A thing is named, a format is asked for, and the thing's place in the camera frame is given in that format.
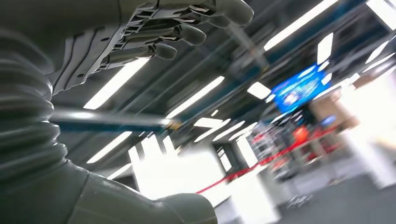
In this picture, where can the white ceiling light panel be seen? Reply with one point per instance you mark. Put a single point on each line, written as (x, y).
(116, 83)
(325, 48)
(195, 97)
(208, 122)
(109, 147)
(383, 12)
(259, 90)
(300, 24)

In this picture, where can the red barrier ribbon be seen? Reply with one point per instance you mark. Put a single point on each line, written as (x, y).
(263, 160)

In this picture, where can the blue display screen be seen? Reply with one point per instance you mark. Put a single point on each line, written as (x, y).
(298, 89)

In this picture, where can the ribbed grey left arm sleeve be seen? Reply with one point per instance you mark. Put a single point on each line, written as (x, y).
(24, 123)

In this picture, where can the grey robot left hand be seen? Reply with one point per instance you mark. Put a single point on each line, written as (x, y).
(77, 28)

